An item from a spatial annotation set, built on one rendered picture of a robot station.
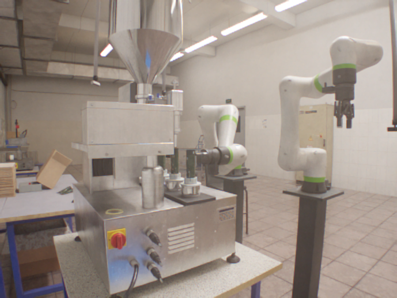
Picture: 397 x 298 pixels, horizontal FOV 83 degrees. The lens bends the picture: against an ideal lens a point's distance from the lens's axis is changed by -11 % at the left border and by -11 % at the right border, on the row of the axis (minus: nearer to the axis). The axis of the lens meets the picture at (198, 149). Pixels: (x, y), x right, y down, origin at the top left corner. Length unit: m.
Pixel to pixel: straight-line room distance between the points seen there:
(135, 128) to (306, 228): 1.18
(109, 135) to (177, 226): 0.35
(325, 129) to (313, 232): 4.74
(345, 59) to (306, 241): 1.02
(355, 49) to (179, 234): 0.94
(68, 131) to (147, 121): 10.41
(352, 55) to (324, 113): 5.11
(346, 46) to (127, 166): 0.99
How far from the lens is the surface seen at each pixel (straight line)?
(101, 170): 1.05
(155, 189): 0.77
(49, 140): 11.06
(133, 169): 1.07
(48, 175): 2.53
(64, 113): 11.15
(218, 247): 0.95
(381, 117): 6.14
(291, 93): 1.42
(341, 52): 1.11
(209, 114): 1.66
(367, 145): 6.21
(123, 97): 1.17
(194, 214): 0.84
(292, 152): 1.41
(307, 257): 1.65
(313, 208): 1.53
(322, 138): 6.20
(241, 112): 8.43
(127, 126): 0.72
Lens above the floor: 1.25
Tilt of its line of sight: 3 degrees down
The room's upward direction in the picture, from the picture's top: straight up
